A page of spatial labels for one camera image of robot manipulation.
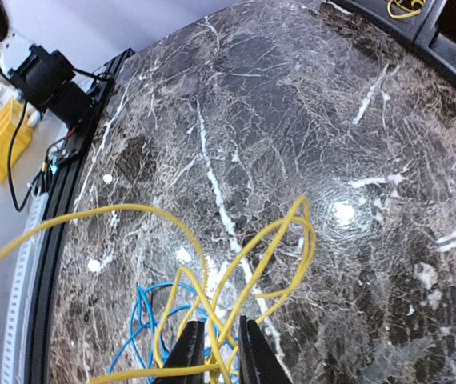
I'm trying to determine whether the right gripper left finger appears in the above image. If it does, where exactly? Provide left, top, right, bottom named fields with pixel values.
left=154, top=321, right=205, bottom=384

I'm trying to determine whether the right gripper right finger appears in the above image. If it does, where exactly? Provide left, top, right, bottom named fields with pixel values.
left=238, top=316, right=291, bottom=384

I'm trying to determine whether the yellow cable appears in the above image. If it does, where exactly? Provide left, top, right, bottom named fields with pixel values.
left=386, top=0, right=427, bottom=20
left=0, top=194, right=317, bottom=384

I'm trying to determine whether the blue cable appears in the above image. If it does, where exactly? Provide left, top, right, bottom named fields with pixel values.
left=107, top=282, right=241, bottom=384

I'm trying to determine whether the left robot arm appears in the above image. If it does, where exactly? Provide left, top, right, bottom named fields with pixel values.
left=0, top=2, right=93, bottom=127

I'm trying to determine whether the yellow bin outside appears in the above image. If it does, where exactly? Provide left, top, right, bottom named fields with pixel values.
left=0, top=98, right=35, bottom=191

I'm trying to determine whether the black three-compartment tray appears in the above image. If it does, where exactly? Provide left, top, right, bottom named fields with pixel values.
left=335, top=0, right=456, bottom=86

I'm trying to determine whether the black front rail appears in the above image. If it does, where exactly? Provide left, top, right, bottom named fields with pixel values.
left=17, top=48, right=134, bottom=383

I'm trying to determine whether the white slotted cable duct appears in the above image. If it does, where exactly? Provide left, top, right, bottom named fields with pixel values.
left=2, top=191, right=51, bottom=384

